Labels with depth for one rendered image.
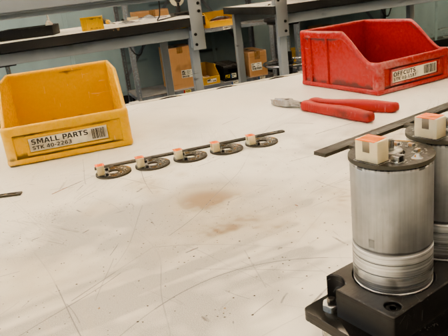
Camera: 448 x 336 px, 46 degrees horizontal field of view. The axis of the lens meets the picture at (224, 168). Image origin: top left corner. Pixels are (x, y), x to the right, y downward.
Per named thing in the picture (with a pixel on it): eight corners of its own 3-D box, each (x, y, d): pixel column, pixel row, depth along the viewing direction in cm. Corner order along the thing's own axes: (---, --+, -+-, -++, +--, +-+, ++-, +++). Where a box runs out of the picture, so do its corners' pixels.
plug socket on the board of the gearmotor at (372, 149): (395, 158, 15) (394, 135, 15) (375, 166, 15) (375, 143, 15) (372, 153, 16) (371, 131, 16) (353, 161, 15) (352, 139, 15)
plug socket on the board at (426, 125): (451, 134, 17) (451, 113, 16) (435, 141, 16) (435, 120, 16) (428, 131, 17) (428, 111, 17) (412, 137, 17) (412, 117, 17)
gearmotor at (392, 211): (449, 297, 17) (452, 145, 15) (401, 330, 16) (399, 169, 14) (385, 270, 19) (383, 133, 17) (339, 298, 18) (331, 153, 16)
